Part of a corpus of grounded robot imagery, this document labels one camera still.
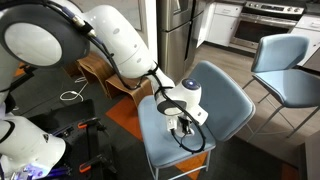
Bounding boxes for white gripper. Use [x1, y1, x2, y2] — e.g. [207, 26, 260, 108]
[165, 112, 195, 137]

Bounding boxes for blue chair with steel legs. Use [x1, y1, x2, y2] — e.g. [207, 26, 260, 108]
[242, 33, 320, 142]
[137, 60, 257, 180]

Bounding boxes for bent plywood stool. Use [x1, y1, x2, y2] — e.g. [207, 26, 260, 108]
[104, 73, 154, 108]
[63, 51, 116, 96]

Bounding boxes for stainless steel refrigerator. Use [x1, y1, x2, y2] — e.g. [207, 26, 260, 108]
[156, 0, 208, 84]

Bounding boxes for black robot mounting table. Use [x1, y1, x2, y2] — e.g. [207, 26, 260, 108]
[27, 98, 118, 180]

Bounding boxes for white kitchen cabinet with open door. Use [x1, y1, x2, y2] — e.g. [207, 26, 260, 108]
[196, 1, 244, 49]

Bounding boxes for stainless steel oven range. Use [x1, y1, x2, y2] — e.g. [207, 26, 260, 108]
[229, 0, 306, 51]

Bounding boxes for white kitchen cabinet with drawer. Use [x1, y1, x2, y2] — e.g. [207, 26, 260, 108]
[289, 14, 320, 68]

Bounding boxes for black stand bar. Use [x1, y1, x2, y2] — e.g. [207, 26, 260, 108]
[9, 64, 38, 91]

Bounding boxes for orange handled black clamp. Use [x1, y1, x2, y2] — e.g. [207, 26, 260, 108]
[78, 152, 118, 175]
[77, 116, 108, 133]

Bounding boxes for white cable on floor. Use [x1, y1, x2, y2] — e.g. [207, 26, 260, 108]
[59, 76, 90, 103]

